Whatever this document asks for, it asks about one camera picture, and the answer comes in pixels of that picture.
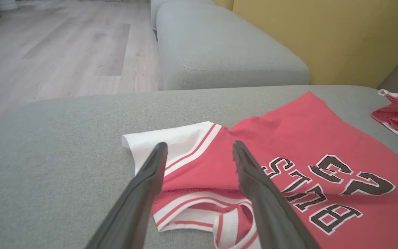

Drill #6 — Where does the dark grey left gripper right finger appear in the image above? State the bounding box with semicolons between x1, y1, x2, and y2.
233;140;320;249

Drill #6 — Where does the red white basketball jersey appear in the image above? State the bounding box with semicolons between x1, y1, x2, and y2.
122;91;398;249

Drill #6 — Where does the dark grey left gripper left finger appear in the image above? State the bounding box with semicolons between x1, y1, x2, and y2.
85;142;168;249

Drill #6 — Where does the large grey sofa seat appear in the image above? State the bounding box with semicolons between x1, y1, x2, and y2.
0;85;398;249

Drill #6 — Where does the yellow sofa backrest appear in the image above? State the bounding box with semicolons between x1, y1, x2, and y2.
214;0;398;89

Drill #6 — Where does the small grey sofa seat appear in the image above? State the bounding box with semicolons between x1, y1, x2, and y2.
150;0;311;91

